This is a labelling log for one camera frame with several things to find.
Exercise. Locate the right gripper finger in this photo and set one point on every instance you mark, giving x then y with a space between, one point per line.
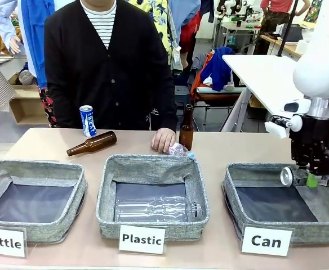
326 180
312 181

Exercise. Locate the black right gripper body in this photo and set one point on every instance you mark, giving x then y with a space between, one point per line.
312 140

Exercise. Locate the crushed silver black can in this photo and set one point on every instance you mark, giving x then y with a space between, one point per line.
287 175

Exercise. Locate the brown glass bottle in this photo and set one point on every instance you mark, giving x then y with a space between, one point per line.
186 135
99 140

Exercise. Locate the crushed plastic bottle pink label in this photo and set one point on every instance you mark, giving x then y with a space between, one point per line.
177 149

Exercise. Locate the blue white drink can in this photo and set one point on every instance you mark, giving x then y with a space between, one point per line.
88 122

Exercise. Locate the person's left forearm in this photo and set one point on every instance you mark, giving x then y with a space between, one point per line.
166 112

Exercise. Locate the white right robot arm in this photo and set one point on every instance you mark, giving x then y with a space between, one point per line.
319 73

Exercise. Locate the grey fabric basket can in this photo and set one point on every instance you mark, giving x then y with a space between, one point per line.
308 233

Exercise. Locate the white sign Can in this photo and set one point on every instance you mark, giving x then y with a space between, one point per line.
266 241

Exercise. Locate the grey fabric basket plastic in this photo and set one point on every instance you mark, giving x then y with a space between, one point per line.
153 166

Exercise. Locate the grey fabric basket bottle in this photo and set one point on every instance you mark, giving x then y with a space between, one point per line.
35 230

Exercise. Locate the person's left hand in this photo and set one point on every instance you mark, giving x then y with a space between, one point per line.
163 139

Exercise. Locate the white side table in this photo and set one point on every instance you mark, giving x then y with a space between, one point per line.
260 76

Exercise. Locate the white paper roll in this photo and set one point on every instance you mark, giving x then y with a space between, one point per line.
304 46

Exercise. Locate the wooden workbench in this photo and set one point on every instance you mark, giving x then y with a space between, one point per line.
289 48

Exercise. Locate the black case on workbench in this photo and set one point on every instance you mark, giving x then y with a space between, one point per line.
292 32

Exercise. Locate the black stand pole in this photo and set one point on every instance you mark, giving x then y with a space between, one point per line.
287 31

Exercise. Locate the blue garment on chair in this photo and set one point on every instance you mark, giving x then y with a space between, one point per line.
218 67

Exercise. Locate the orange garment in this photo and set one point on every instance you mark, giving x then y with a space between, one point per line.
197 80

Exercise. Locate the person in red shirt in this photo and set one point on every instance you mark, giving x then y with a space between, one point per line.
274 5

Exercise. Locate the clear plastic bottle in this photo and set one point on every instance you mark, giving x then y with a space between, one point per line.
153 209

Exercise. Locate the red hanging garment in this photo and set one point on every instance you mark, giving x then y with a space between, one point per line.
190 31

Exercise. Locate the white sign Plastic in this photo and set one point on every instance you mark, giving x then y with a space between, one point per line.
142 239

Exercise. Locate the yellow floral garment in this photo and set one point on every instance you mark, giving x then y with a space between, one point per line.
159 14

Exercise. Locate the person in black cardigan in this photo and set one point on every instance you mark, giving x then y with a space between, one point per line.
111 84

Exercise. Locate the brown cardboard box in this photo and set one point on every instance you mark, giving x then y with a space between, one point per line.
26 109

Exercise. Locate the blue hanging garment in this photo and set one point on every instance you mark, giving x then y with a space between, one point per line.
35 33

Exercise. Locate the white sign Bottle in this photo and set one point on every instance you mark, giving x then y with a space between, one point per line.
4 242

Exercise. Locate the light blue hanging shirt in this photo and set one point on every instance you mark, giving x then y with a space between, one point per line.
4 17

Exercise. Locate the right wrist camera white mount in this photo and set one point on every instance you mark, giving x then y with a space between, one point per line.
274 128

